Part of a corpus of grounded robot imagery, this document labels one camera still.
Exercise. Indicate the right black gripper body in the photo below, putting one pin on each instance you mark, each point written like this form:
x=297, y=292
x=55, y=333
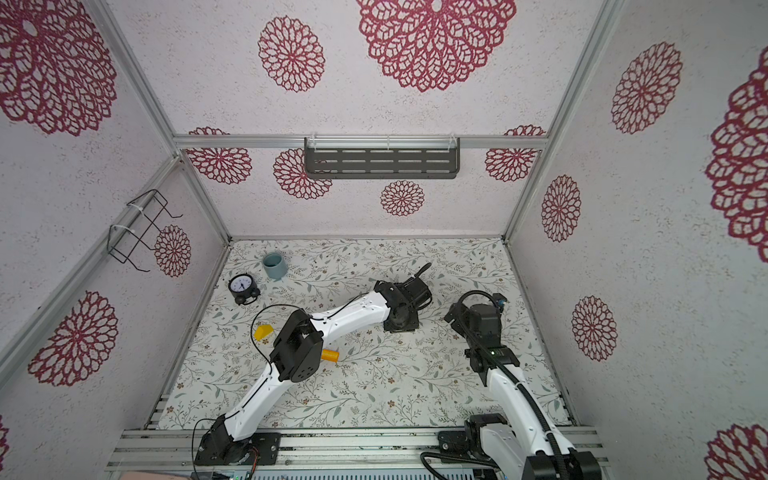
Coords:
x=471, y=342

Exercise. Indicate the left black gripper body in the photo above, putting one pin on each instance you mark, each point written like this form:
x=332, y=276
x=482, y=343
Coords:
x=411, y=322

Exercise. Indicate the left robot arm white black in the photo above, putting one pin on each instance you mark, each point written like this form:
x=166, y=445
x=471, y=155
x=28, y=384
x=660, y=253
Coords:
x=296, y=356

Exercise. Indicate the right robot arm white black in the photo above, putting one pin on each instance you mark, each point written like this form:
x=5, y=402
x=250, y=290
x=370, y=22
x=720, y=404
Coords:
x=522, y=440

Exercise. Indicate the orange cylinder block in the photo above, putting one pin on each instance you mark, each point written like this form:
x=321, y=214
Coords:
x=330, y=355

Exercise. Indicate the yellow house-shaped block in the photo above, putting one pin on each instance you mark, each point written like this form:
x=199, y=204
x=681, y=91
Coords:
x=262, y=332

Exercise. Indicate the teal ceramic cup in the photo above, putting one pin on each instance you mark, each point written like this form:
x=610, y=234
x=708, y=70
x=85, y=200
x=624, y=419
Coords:
x=275, y=265

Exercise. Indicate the black alarm clock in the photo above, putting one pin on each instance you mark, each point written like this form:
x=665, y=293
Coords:
x=244, y=289

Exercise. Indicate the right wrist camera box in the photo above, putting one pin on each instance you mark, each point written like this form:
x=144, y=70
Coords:
x=486, y=319

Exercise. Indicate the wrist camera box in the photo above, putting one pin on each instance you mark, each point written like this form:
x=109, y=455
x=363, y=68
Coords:
x=486, y=319
x=416, y=292

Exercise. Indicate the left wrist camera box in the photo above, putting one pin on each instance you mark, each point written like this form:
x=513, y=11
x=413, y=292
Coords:
x=416, y=292

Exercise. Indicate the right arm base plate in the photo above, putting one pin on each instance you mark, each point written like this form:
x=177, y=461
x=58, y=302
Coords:
x=455, y=442

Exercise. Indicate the dark grey wall shelf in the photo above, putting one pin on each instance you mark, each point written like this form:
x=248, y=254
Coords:
x=430, y=160

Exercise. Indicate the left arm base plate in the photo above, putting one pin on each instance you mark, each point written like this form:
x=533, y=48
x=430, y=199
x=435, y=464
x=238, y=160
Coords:
x=264, y=449

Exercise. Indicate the aluminium front rail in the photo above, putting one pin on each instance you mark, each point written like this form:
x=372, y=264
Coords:
x=300, y=449

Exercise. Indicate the black wire wall rack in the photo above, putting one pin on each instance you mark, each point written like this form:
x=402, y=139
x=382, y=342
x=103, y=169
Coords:
x=126, y=236

